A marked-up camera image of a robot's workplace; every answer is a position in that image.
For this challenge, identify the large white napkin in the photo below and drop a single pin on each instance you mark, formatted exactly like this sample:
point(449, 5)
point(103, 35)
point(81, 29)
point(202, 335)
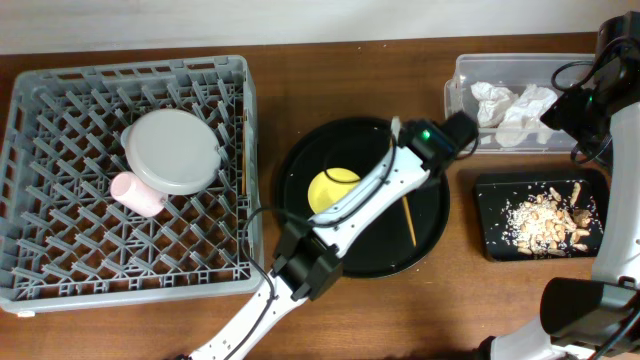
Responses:
point(524, 114)

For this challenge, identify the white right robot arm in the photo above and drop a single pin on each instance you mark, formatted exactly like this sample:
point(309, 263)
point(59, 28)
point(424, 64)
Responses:
point(601, 314)

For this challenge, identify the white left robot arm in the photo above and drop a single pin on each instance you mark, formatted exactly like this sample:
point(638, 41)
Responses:
point(308, 256)

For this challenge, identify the white round plate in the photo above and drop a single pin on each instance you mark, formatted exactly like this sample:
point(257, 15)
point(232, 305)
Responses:
point(172, 151)

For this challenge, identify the wooden chopstick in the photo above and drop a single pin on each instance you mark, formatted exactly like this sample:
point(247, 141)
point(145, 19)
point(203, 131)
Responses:
point(409, 220)
point(244, 154)

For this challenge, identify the small white napkin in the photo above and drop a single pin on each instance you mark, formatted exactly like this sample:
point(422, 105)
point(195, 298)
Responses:
point(493, 103)

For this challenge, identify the round black tray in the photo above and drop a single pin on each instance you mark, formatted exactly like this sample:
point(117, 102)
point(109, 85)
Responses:
point(385, 247)

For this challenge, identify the clear plastic bin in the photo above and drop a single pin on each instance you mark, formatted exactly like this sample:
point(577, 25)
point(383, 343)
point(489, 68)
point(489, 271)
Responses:
point(514, 71)

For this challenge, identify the pink cup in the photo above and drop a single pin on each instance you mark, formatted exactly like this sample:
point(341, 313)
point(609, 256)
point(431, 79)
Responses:
point(127, 189)

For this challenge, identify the yellow bowl with food scraps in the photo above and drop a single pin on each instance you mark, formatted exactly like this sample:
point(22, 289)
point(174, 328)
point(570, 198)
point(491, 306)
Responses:
point(324, 191)

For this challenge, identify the grey dishwasher rack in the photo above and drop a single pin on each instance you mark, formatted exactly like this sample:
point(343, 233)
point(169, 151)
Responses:
point(66, 244)

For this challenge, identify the black rectangular tray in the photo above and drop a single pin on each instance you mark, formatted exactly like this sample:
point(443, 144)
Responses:
point(494, 191)

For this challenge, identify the pile of food scraps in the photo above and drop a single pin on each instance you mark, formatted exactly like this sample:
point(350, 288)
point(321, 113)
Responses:
point(553, 223)

